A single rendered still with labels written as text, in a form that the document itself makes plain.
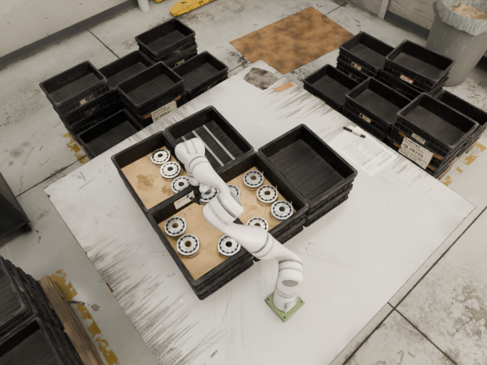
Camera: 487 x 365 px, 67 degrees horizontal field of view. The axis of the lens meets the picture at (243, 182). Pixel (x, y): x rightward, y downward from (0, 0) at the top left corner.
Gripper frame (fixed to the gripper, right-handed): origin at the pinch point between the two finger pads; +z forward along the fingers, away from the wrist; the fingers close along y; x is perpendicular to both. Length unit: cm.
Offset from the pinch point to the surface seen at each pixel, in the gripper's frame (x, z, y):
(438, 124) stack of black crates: 59, 51, -156
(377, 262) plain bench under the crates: 71, 31, -34
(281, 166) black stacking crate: 10.2, 16.4, -44.8
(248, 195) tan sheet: 8.0, 16.4, -20.8
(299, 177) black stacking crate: 21, 17, -45
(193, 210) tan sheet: -8.1, 16.1, 1.4
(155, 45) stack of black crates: -158, 44, -108
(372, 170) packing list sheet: 45, 30, -80
